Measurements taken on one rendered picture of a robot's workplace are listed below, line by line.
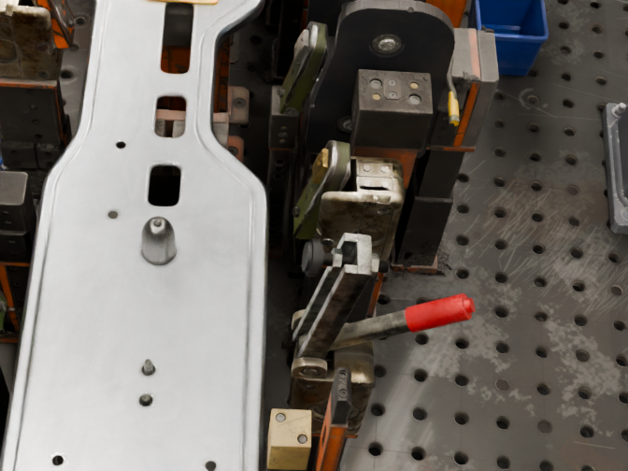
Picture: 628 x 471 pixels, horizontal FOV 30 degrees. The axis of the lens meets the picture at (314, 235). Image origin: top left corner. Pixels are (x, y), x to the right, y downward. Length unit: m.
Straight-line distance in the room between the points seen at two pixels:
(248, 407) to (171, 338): 0.10
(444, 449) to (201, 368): 0.41
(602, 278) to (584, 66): 0.36
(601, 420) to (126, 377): 0.63
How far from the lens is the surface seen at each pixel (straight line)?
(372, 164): 1.12
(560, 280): 1.53
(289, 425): 0.98
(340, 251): 0.89
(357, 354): 1.03
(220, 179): 1.18
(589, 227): 1.59
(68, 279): 1.12
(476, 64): 1.21
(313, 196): 1.11
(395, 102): 1.10
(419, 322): 0.97
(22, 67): 1.33
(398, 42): 1.12
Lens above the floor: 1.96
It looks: 57 degrees down
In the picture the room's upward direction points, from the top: 9 degrees clockwise
